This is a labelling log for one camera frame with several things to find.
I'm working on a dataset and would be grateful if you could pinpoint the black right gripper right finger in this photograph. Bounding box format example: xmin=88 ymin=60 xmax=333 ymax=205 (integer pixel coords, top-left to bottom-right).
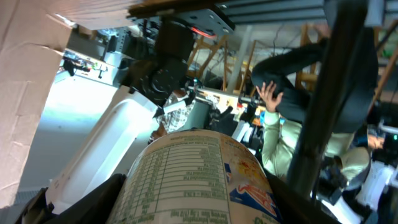
xmin=267 ymin=174 xmax=339 ymax=224

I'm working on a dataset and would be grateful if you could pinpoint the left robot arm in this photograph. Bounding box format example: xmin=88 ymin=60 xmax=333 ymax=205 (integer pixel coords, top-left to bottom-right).
xmin=45 ymin=17 xmax=195 ymax=215

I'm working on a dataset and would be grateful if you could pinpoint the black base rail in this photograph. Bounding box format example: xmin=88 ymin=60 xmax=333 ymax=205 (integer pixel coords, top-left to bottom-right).
xmin=127 ymin=0 xmax=398 ymax=35

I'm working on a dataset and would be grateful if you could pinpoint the person in plaid shirt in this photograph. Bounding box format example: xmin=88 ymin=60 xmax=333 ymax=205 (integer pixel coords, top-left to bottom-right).
xmin=148 ymin=90 xmax=195 ymax=144

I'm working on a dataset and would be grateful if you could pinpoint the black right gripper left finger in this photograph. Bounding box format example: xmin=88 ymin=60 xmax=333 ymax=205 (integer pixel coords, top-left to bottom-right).
xmin=15 ymin=174 xmax=126 ymax=224

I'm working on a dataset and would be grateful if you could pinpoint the cardboard wall panel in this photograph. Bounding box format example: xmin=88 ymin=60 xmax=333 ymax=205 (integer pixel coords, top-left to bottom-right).
xmin=1 ymin=1 xmax=71 ymax=207

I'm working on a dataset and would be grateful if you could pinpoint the person in green shirt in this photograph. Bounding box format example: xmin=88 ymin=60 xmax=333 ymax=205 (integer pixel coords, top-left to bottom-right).
xmin=252 ymin=36 xmax=378 ymax=180

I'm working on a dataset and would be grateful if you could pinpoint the instant noodle cup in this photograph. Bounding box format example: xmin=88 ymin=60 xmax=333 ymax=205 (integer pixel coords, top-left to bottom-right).
xmin=108 ymin=129 xmax=282 ymax=223

